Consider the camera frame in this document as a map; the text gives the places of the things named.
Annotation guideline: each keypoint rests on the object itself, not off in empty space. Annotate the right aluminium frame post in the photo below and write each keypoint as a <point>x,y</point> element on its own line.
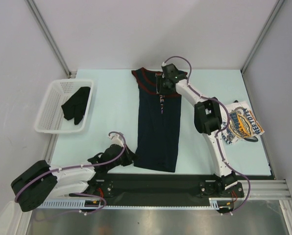
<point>263,33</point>

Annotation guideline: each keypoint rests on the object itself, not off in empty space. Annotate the aluminium frame post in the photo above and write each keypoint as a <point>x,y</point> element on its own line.
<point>48,36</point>
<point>263,33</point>

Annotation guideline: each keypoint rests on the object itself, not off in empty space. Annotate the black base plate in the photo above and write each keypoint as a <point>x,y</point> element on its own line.
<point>160,190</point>

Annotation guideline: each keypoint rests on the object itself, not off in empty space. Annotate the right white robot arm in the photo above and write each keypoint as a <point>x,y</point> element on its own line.
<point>207,119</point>

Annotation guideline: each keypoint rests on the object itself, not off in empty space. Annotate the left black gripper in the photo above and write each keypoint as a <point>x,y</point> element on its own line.
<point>129,158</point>

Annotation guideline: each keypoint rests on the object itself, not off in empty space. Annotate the cable duct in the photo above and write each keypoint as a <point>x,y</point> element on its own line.
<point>222,203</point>
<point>72,204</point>

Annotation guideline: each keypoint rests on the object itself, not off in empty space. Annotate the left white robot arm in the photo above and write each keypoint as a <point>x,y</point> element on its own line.
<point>42,181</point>

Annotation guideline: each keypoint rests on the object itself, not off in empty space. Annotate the left aluminium frame post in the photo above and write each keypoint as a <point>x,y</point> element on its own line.
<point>48,36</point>

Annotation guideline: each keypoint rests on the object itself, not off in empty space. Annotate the white tank top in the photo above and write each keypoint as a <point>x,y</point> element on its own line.
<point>243,125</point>

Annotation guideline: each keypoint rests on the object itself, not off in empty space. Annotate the white plastic basket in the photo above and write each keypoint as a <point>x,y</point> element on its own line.
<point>50,118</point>

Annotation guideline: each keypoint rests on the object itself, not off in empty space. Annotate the left cable duct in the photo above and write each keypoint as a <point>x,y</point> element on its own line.
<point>72,204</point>

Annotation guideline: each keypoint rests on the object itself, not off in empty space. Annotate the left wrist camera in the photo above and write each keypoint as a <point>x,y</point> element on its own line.
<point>116,139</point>

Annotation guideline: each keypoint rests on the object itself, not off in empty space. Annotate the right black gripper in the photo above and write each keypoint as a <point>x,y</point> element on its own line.
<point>158,83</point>

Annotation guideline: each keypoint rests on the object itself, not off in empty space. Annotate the right cable duct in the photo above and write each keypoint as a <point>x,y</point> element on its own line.
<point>222,203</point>

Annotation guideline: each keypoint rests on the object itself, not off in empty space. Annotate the black garment in basket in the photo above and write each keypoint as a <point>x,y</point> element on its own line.
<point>75,106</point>

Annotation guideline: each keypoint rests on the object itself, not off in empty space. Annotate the navy tank top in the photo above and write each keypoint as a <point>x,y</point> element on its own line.
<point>158,124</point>

